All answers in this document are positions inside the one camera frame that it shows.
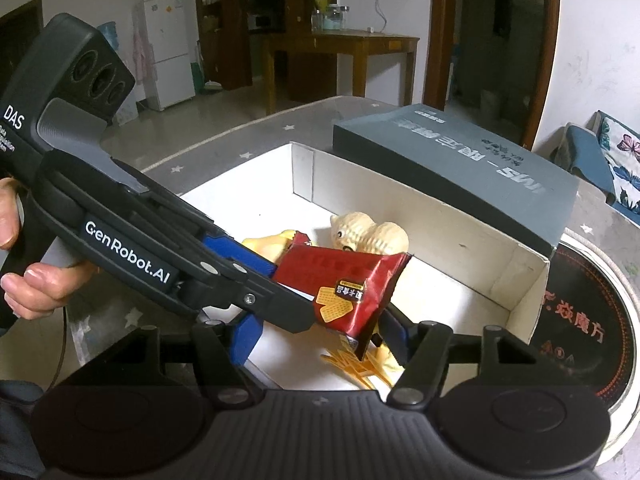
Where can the wooden cabinet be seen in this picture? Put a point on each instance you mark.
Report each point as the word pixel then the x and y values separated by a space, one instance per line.
pixel 225 35

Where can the pink apron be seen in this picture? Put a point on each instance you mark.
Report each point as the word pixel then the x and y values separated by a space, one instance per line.
pixel 141 60

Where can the wooden door frame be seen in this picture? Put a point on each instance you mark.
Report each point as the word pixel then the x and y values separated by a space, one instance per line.
pixel 545 60

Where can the red snack packet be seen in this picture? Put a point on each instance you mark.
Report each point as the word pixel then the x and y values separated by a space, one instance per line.
pixel 345 280

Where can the round black induction cooktop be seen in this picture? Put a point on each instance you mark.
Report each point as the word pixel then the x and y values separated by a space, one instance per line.
pixel 585 320

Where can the person's left hand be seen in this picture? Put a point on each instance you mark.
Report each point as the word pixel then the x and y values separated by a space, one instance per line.
pixel 35 290

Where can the yellow fries toy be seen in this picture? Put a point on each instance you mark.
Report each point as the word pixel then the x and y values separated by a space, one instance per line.
pixel 350 367

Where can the grey box lid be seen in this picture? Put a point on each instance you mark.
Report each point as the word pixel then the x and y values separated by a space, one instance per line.
pixel 450 160

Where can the small glass jar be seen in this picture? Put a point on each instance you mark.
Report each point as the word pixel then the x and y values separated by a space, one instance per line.
pixel 316 20

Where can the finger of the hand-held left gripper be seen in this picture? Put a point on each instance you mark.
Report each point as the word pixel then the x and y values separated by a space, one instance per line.
pixel 270 305
pixel 235 255

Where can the white refrigerator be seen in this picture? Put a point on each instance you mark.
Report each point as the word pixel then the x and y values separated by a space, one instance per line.
pixel 167 50

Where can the tall glass jar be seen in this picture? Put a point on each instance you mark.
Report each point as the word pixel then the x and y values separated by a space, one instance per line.
pixel 346 16

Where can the cream peanut-shaped toy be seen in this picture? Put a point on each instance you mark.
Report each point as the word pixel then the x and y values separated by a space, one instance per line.
pixel 380 237

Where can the white cardboard box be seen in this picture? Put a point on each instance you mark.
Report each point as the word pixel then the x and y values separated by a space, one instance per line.
pixel 450 240

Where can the glass jar with teal contents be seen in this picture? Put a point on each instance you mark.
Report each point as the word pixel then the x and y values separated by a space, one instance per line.
pixel 332 19

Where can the grey star-quilted desktop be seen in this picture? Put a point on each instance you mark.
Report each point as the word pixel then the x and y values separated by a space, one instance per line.
pixel 240 135

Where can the butterfly cushion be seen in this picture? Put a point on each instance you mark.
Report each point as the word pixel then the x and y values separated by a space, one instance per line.
pixel 625 155

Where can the broom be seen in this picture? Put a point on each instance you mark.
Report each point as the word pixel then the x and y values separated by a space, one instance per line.
pixel 212 84

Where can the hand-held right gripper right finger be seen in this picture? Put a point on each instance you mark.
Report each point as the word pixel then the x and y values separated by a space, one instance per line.
pixel 395 335

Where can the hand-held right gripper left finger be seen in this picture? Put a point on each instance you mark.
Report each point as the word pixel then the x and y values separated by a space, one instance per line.
pixel 247 340

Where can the white microwave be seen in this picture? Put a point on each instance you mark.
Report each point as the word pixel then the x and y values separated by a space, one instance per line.
pixel 262 21

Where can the blue water bottle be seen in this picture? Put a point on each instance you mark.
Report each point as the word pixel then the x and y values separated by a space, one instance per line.
pixel 107 35

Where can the blue sofa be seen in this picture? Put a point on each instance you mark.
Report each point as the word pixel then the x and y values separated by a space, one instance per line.
pixel 585 155

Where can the wooden table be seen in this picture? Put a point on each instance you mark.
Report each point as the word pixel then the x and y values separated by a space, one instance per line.
pixel 340 45

